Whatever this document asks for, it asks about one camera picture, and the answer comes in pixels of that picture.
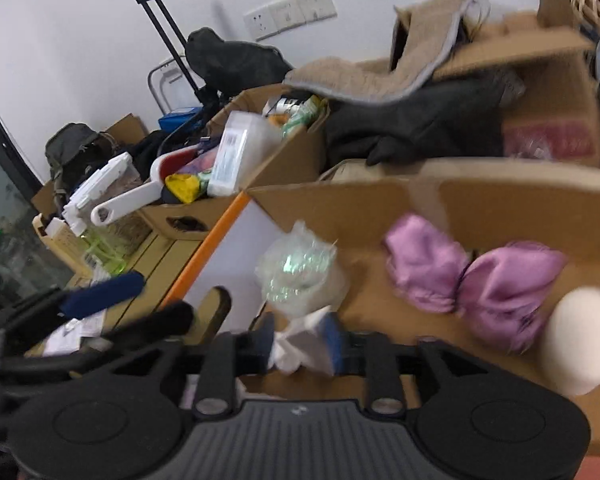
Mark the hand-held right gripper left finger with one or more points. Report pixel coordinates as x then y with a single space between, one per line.
217 365

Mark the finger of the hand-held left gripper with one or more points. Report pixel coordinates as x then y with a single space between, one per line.
155 322
102 292

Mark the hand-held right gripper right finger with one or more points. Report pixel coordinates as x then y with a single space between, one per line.
382 370

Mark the white plush toy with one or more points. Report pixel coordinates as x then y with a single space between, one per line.
300 345

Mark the clear plastic bag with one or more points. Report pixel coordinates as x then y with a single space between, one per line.
300 270

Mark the purple satin cloth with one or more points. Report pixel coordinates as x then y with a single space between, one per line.
485 285

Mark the red cardboard box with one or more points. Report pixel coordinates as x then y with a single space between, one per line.
380 195

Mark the green spray bottle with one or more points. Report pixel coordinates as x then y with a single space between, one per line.
105 255

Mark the folding slat table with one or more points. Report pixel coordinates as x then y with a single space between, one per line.
150 265

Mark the wooden box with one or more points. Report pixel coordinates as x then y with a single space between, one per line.
60 242

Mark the clear grain jar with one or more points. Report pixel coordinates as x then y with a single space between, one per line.
115 210

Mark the white scoop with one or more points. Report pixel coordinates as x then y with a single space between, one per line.
130 200

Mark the glass door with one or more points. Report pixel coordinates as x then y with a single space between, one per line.
10 220

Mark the yellow packet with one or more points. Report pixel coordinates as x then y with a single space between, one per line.
182 187

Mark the dark backpack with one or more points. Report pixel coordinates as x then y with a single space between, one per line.
75 155

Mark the black clothes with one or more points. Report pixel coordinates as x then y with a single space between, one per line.
147 147

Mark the tall cardboard box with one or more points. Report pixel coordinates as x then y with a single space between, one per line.
127 127

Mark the blue plastic box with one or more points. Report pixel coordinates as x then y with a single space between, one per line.
180 119

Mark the clear plastic container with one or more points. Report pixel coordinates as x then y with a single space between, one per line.
240 152

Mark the small brown cardboard box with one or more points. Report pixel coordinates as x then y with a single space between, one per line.
280 165

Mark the dark grey cloth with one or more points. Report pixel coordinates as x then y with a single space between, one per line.
420 120

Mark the green packets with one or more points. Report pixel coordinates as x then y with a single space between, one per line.
302 112

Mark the black trolley bag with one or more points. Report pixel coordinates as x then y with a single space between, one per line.
235 62

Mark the beige cloth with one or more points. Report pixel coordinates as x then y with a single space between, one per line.
370 70

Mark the large open cardboard box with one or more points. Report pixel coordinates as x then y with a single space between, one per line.
545 85

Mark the wall outlet strip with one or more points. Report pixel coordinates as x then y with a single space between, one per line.
290 10

